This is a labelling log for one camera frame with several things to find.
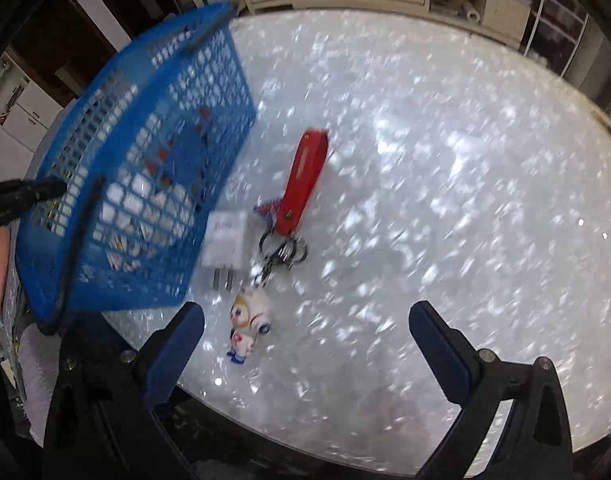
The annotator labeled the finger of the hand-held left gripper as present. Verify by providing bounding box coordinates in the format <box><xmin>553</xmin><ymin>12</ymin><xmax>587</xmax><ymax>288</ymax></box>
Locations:
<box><xmin>0</xmin><ymin>179</ymin><xmax>67</xmax><ymax>234</ymax></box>

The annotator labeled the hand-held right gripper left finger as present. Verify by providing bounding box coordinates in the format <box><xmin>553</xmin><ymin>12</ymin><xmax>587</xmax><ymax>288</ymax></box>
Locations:
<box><xmin>43</xmin><ymin>301</ymin><xmax>206</xmax><ymax>480</ymax></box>

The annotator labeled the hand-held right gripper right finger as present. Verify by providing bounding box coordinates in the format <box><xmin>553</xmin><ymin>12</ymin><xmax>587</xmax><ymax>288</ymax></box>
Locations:
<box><xmin>408</xmin><ymin>300</ymin><xmax>573</xmax><ymax>480</ymax></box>

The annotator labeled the white power adapter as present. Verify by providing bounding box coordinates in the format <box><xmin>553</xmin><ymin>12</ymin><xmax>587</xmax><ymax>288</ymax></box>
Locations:
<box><xmin>200</xmin><ymin>210</ymin><xmax>251</xmax><ymax>291</ymax></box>

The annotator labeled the blue plastic basket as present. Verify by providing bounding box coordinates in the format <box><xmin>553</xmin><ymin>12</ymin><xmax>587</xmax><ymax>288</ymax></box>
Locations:
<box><xmin>14</xmin><ymin>1</ymin><xmax>259</xmax><ymax>337</ymax></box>

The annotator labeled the red strap figurine keychain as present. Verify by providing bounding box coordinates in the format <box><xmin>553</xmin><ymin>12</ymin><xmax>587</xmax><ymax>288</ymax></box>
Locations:
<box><xmin>226</xmin><ymin>129</ymin><xmax>331</xmax><ymax>367</ymax></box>

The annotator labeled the white cupboard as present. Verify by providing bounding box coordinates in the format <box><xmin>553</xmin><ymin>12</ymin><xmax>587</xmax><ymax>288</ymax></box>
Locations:
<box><xmin>0</xmin><ymin>47</ymin><xmax>69</xmax><ymax>161</ymax></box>

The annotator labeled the white metal rack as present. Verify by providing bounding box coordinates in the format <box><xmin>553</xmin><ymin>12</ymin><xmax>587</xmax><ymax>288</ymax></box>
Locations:
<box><xmin>522</xmin><ymin>0</ymin><xmax>592</xmax><ymax>77</ymax></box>

